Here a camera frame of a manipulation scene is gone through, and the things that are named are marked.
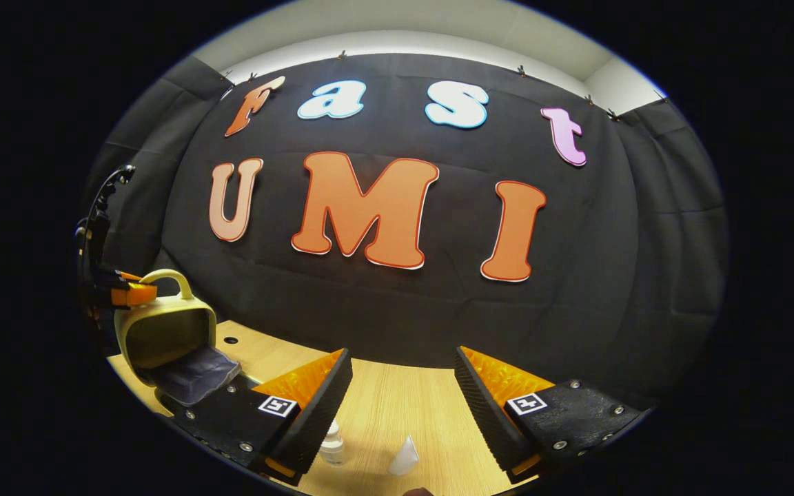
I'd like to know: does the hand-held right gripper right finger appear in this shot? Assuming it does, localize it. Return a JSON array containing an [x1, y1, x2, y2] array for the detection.
[[454, 346, 646, 484]]

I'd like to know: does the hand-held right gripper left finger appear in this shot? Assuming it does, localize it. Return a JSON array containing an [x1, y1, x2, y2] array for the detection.
[[163, 348, 354, 486]]

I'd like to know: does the white pump bottle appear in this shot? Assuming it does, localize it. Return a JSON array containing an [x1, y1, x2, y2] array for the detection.
[[319, 419, 346, 466]]

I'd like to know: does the pale yellow suitcase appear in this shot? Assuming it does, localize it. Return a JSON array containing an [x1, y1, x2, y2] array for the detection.
[[113, 269, 243, 409]]

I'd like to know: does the white squeeze tube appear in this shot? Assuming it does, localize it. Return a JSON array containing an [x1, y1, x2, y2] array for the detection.
[[388, 435, 420, 476]]

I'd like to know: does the black backdrop cloth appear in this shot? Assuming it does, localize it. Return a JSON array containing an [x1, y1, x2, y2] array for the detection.
[[80, 52, 729, 414]]

